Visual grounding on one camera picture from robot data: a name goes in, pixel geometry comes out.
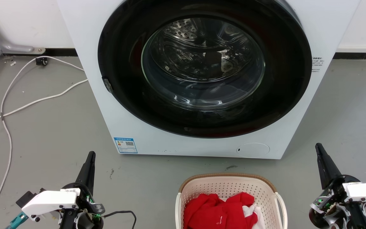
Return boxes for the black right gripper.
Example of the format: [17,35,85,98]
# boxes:
[308,143,366,229]

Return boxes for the white floor cable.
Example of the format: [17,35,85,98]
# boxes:
[0,79,89,127]
[0,56,85,227]

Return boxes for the white garment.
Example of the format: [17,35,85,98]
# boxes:
[242,205,266,229]

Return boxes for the white wicker-rim laundry basket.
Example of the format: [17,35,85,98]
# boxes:
[175,173,288,229]

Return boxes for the white front-load washing machine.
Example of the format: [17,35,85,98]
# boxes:
[56,0,361,160]

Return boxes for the black round washer door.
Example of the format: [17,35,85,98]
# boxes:
[98,0,313,139]

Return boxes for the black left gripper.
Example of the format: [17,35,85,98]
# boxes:
[59,151,106,229]

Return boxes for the small text warning sticker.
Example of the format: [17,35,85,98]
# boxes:
[312,57,323,73]

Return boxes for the red garment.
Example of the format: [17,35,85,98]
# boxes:
[183,192,258,229]

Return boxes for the round white filter cover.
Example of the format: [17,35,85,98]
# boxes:
[236,142,270,158]

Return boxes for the blue energy label sticker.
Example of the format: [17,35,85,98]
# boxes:
[114,137,138,154]

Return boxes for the thin black left gripper cable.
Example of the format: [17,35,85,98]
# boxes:
[102,210,137,229]

